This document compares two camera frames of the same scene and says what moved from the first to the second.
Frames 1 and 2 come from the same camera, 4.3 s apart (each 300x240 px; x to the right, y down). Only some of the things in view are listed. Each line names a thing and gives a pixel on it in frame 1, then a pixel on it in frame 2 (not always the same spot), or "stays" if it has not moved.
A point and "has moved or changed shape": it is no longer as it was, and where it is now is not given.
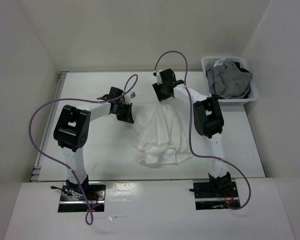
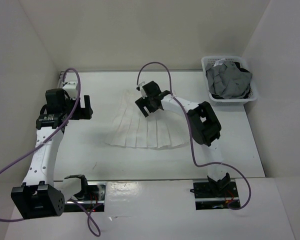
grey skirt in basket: [227, 80] stays
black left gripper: [128, 117] to [83, 113]
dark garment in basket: [237, 63] stays
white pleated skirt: [161, 136] has moved or changed shape
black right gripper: [160, 96] to [141, 103]
